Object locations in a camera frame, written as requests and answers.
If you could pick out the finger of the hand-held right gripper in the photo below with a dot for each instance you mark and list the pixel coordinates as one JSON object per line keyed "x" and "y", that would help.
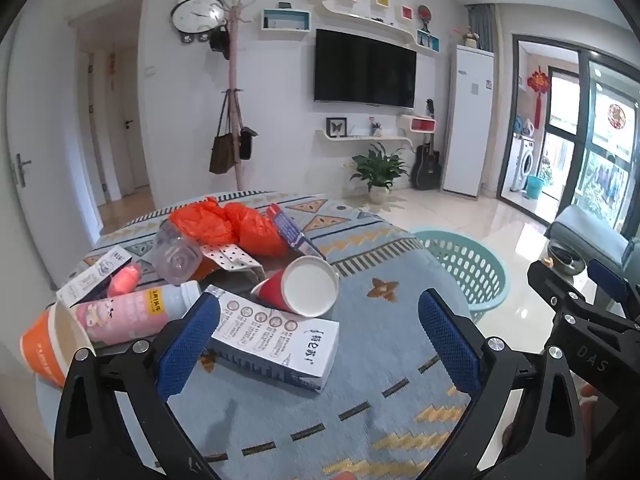
{"x": 557, "y": 287}
{"x": 610, "y": 280}

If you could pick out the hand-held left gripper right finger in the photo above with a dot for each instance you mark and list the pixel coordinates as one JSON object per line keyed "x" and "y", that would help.
{"x": 447, "y": 345}

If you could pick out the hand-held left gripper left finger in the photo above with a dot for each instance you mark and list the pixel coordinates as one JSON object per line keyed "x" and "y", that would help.
{"x": 187, "y": 345}

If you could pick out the pink label plastic bottle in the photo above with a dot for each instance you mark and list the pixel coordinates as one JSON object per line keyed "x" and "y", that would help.
{"x": 120, "y": 315}

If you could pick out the clear plastic cup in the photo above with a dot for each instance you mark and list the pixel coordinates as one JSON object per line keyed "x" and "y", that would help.
{"x": 175, "y": 260}

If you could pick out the teal plastic basket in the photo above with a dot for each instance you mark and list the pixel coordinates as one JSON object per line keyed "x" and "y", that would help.
{"x": 470, "y": 260}

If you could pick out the white printed carton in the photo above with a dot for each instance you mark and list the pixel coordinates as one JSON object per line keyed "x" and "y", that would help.
{"x": 280, "y": 340}

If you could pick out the small white printed box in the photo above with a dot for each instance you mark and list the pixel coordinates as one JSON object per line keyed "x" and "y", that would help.
{"x": 90, "y": 272}

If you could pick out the orange plastic bag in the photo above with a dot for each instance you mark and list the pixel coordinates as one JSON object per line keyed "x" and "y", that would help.
{"x": 240, "y": 230}

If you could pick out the red paper cup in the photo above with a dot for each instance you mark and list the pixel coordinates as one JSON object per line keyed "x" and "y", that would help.
{"x": 310, "y": 285}

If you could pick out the orange paper cup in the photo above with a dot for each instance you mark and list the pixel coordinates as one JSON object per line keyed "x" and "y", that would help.
{"x": 40, "y": 350}

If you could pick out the blue and red toothpaste box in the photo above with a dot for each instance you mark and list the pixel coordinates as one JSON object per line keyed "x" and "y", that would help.
{"x": 287, "y": 227}

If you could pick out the dark round bowl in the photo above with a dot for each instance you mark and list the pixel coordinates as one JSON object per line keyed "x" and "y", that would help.
{"x": 565, "y": 257}

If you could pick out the grey sofa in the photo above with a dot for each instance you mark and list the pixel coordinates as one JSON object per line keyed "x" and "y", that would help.
{"x": 590, "y": 225}

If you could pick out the blue bucket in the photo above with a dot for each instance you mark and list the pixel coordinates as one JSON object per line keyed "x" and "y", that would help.
{"x": 534, "y": 187}

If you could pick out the glass sliding door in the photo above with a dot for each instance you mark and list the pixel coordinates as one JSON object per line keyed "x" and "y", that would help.
{"x": 600, "y": 160}

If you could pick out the white washing machine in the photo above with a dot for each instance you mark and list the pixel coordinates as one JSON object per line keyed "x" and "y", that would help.
{"x": 522, "y": 162}

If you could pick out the patterned blue tablecloth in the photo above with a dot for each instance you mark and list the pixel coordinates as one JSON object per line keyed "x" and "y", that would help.
{"x": 325, "y": 410}

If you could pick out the red round window decoration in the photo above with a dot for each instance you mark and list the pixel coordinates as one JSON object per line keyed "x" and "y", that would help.
{"x": 617, "y": 115}

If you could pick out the black acoustic guitar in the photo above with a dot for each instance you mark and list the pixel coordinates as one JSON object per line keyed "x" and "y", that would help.
{"x": 426, "y": 170}

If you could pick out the white refrigerator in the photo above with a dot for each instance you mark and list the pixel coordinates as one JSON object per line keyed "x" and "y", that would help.
{"x": 467, "y": 120}

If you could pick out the potted green plant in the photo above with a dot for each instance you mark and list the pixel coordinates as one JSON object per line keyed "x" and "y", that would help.
{"x": 377, "y": 167}

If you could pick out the brown tote bag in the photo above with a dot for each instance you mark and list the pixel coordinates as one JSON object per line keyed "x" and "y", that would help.
{"x": 222, "y": 152}

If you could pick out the red knot hanging ornament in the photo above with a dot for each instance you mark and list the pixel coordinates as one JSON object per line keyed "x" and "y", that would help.
{"x": 537, "y": 80}

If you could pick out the small black hanging bag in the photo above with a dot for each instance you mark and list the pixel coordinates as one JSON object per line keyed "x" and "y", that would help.
{"x": 247, "y": 145}

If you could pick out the red box shelf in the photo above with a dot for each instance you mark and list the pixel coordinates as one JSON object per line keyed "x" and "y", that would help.
{"x": 421, "y": 125}

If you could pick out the white hallway door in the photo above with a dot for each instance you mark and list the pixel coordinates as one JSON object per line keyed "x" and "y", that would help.
{"x": 135, "y": 125}

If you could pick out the framed butterfly picture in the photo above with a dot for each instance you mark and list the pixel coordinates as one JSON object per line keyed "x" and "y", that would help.
{"x": 336, "y": 127}

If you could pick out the white room door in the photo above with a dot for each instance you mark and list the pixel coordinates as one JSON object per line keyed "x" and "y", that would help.
{"x": 50, "y": 135}

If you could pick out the flower vase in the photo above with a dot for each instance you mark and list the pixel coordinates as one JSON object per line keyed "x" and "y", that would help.
{"x": 469, "y": 37}

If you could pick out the grey curtain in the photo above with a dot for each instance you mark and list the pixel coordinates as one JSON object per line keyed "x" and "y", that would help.
{"x": 482, "y": 25}

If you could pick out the small blue box shelf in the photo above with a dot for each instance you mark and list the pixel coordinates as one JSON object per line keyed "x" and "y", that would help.
{"x": 427, "y": 41}

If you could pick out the round fan ornament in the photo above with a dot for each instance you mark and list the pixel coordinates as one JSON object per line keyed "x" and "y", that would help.
{"x": 425, "y": 12}

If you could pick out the black bag on rack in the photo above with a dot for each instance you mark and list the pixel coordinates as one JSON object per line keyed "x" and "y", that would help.
{"x": 219, "y": 40}

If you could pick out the blue-lined box shelf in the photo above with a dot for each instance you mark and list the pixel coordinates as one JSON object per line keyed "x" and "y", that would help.
{"x": 285, "y": 21}

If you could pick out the low white wall shelf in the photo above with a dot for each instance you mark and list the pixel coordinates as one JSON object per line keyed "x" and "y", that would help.
{"x": 360, "y": 137}

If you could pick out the wall-mounted black television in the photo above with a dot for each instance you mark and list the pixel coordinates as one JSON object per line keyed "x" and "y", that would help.
{"x": 365, "y": 67}

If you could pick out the small red cube wall shelf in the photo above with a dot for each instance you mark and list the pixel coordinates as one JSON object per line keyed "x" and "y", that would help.
{"x": 407, "y": 13}

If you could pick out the long curved white wall shelf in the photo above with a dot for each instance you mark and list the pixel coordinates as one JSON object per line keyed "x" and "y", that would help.
{"x": 370, "y": 20}

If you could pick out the panda wall clock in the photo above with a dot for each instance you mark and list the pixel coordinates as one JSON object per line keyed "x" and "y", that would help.
{"x": 197, "y": 15}

